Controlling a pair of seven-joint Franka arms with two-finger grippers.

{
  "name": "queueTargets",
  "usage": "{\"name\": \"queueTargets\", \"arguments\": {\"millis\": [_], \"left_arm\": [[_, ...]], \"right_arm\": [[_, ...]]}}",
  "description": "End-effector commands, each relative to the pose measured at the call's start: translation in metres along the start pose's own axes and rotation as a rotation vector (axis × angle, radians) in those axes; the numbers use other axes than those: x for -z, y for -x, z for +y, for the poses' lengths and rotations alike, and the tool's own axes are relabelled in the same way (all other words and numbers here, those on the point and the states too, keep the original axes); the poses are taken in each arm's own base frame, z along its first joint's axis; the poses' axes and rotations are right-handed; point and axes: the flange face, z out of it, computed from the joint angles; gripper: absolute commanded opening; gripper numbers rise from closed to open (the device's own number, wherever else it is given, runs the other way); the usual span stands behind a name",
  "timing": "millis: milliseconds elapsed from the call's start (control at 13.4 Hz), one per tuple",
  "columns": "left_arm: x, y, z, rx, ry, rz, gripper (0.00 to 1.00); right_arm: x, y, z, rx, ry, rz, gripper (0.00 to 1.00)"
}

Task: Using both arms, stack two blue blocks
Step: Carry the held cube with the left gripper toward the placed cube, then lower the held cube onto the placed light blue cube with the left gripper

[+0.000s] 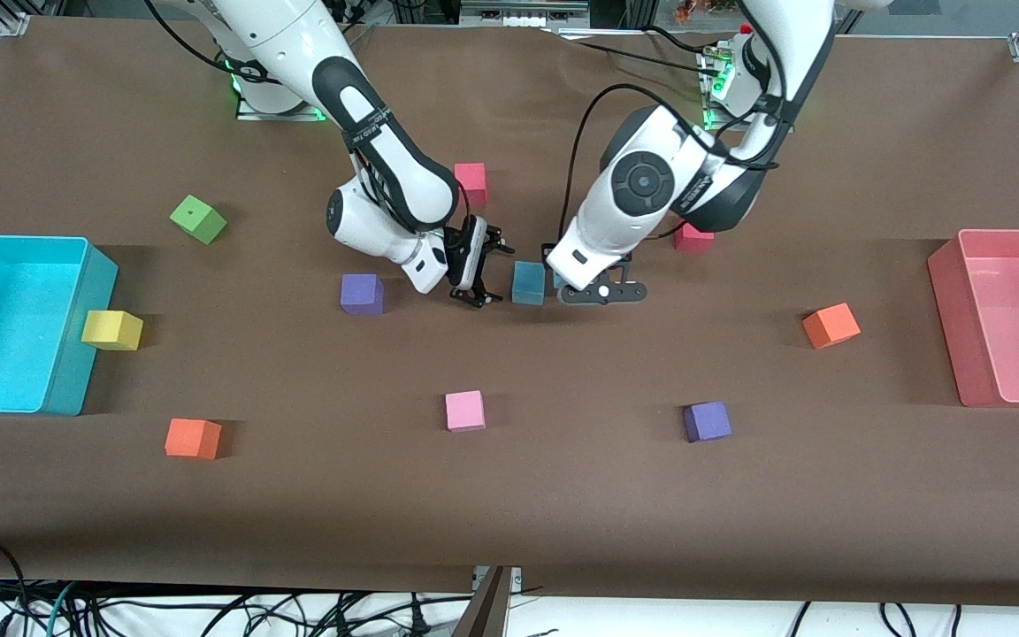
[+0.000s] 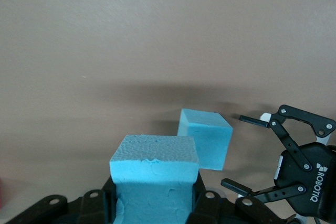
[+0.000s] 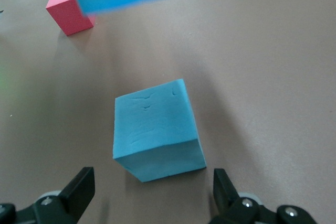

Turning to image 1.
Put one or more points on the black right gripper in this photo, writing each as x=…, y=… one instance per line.
x=472, y=252

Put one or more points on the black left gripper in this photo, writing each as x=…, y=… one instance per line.
x=547, y=249

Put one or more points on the light blue foam block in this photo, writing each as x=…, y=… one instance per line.
x=558, y=280
x=528, y=283

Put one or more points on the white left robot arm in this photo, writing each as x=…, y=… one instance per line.
x=642, y=186

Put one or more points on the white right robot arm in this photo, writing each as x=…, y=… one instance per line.
x=386, y=159

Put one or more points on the red foam block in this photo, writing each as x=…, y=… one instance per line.
x=693, y=241
x=472, y=181

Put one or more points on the purple foam block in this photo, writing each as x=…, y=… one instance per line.
x=362, y=294
x=708, y=421

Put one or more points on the pink foam block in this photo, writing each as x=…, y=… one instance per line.
x=465, y=410

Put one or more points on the brown table cover sheet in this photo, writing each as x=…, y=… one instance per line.
x=563, y=504

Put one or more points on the orange foam block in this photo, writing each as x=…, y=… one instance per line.
x=193, y=438
x=831, y=326

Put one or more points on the grey electronics box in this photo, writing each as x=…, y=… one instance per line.
x=523, y=11

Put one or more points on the green foam block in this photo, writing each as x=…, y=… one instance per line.
x=197, y=218

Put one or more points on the dark metal beam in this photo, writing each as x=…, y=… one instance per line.
x=485, y=610

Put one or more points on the yellow foam block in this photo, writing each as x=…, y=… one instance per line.
x=111, y=329

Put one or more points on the pink plastic bin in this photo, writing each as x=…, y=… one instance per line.
x=1009, y=318

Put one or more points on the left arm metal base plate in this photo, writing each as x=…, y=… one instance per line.
x=711, y=84

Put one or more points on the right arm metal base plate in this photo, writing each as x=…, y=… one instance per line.
x=249, y=112

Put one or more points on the metal bracket at table edge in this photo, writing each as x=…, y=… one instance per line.
x=514, y=577

